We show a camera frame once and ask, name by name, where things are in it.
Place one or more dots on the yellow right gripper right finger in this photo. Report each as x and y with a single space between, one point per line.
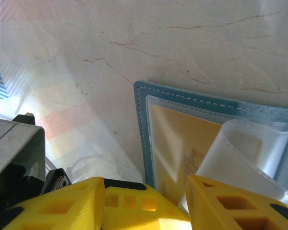
249 215

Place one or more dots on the gold credit card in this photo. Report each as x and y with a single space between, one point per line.
177 134

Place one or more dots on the blue card holder wallet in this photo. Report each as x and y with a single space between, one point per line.
182 95

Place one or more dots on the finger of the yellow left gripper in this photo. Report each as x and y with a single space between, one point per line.
134 210

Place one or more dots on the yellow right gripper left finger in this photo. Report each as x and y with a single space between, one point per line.
62 208

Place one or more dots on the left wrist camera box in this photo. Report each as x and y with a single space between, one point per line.
14 139

